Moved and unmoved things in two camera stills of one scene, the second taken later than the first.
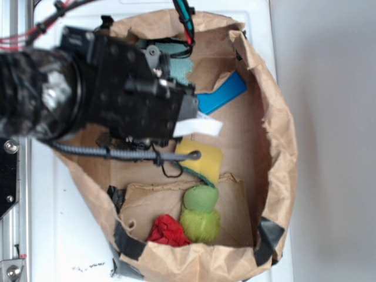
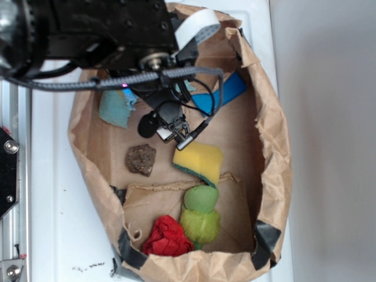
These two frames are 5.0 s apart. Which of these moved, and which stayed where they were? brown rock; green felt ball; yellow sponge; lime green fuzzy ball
Moved: brown rock
Stayed: yellow sponge; green felt ball; lime green fuzzy ball
